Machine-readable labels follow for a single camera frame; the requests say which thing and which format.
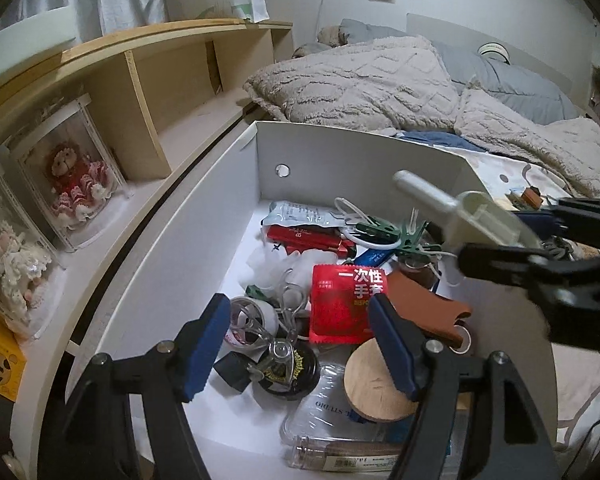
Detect white storage box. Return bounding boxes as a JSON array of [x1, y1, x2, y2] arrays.
[[10, 120, 556, 480]]

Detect beige fluffy blanket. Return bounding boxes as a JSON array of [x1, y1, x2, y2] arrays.
[[244, 35, 600, 198]]

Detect beige plush toy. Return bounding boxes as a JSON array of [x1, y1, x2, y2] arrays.
[[292, 25, 353, 58]]

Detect white black cap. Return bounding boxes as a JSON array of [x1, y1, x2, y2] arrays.
[[477, 42, 512, 64]]

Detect small black box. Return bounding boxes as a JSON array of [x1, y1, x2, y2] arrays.
[[215, 352, 255, 395]]

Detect red flat box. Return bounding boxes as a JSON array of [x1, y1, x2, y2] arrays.
[[267, 225, 357, 257]]

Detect wooden shelf unit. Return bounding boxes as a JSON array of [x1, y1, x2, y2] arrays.
[[0, 19, 295, 461]]

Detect white headboard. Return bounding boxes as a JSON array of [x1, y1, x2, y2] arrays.
[[405, 12, 595, 68]]

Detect white plastic tray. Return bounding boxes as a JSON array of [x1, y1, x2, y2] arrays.
[[394, 170, 543, 256]]

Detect small brown pot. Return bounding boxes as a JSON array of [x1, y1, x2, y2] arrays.
[[397, 255, 438, 288]]

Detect red glove packet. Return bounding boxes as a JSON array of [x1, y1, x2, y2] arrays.
[[309, 263, 390, 345]]

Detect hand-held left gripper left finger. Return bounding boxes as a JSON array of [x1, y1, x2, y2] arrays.
[[37, 292, 232, 480]]

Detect black round badge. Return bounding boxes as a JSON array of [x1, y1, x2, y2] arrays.
[[257, 345, 321, 401]]

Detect white doll display case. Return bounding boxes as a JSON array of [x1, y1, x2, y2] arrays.
[[0, 165, 63, 341]]

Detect round wooden lid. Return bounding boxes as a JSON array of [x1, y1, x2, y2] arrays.
[[344, 337, 425, 423]]

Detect clear plastic gloves bag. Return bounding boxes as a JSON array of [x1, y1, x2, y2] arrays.
[[247, 249, 311, 292]]

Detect grey wipe packet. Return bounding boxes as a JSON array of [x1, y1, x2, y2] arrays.
[[262, 200, 348, 232]]

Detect clear handled scissors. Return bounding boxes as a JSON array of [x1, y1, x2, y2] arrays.
[[250, 269, 311, 378]]

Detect grey duvet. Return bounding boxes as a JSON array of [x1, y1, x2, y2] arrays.
[[432, 40, 578, 123]]

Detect printed blanket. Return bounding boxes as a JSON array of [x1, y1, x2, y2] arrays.
[[447, 144, 600, 461]]

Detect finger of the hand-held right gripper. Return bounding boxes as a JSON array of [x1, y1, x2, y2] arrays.
[[457, 241, 551, 288], [517, 197, 600, 251]]

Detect clear tape roll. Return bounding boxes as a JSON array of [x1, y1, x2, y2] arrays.
[[226, 296, 281, 350]]

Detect grey pillow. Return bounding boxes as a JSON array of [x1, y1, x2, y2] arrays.
[[337, 19, 411, 41]]

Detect brown leather pouch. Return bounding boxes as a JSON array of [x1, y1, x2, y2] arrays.
[[387, 270, 473, 352]]

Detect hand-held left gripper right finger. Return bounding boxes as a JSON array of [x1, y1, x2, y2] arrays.
[[367, 292, 563, 480]]

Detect blue cloth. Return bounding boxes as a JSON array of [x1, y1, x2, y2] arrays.
[[394, 130, 463, 150]]

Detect red doll display case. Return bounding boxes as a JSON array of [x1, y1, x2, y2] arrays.
[[10, 95, 128, 253]]

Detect clear plastic case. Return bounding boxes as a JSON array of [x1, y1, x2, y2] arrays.
[[280, 364, 461, 473]]

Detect green clothes pegs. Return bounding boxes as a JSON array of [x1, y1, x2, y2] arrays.
[[335, 197, 406, 249]]

